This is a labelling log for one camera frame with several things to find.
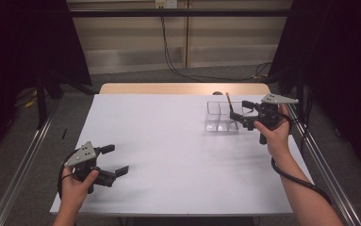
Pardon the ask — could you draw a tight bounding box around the black stand post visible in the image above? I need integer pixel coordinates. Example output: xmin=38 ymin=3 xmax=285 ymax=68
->
xmin=295 ymin=67 xmax=306 ymax=121
xmin=35 ymin=72 xmax=49 ymax=130

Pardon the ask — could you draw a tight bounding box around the person's left hand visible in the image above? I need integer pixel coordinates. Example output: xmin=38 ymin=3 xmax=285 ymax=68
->
xmin=59 ymin=169 xmax=100 ymax=213

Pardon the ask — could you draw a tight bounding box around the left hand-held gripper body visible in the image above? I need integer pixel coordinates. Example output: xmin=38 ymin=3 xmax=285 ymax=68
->
xmin=63 ymin=140 xmax=119 ymax=195

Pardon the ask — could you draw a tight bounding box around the black curtain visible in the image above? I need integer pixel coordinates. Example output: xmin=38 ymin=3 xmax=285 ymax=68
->
xmin=0 ymin=0 xmax=92 ymax=164
xmin=267 ymin=0 xmax=361 ymax=182

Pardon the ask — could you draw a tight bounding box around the aluminium floor rail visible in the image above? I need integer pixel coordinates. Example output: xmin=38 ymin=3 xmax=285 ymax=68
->
xmin=281 ymin=93 xmax=361 ymax=226
xmin=0 ymin=103 xmax=59 ymax=226

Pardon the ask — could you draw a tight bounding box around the person's right hand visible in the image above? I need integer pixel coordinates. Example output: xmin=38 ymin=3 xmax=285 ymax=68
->
xmin=253 ymin=103 xmax=293 ymax=159

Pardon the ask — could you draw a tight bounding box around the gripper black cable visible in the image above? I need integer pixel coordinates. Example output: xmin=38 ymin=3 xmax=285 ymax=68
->
xmin=270 ymin=112 xmax=333 ymax=206
xmin=57 ymin=150 xmax=75 ymax=201

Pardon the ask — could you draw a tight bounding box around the black wall cable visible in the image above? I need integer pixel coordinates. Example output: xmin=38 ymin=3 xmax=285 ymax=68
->
xmin=159 ymin=6 xmax=273 ymax=83

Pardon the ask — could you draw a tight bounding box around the white table cover board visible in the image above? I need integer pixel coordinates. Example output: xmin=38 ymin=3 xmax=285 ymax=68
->
xmin=49 ymin=93 xmax=327 ymax=218

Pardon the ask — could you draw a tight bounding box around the black horizontal frame bar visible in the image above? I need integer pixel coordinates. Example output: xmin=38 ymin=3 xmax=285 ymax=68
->
xmin=69 ymin=8 xmax=292 ymax=18

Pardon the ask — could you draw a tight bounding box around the wooden table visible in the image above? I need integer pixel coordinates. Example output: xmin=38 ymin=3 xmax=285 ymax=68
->
xmin=98 ymin=82 xmax=271 ymax=96

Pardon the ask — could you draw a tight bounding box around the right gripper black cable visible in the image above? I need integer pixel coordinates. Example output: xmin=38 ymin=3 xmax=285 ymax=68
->
xmin=270 ymin=112 xmax=333 ymax=206

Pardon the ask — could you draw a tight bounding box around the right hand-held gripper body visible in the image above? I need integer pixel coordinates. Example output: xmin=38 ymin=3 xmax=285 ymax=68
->
xmin=242 ymin=92 xmax=300 ymax=146

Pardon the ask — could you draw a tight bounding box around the clear acrylic organizer box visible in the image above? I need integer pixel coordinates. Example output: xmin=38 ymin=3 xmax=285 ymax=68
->
xmin=205 ymin=101 xmax=247 ymax=133

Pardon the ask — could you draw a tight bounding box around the white wall power outlet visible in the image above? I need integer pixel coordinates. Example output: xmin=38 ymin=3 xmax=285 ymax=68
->
xmin=155 ymin=0 xmax=178 ymax=9

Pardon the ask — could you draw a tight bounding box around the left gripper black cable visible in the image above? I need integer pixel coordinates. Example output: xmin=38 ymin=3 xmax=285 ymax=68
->
xmin=57 ymin=150 xmax=75 ymax=201

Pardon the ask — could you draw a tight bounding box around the black brush with orange tip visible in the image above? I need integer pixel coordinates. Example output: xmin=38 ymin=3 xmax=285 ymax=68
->
xmin=225 ymin=92 xmax=239 ymax=131

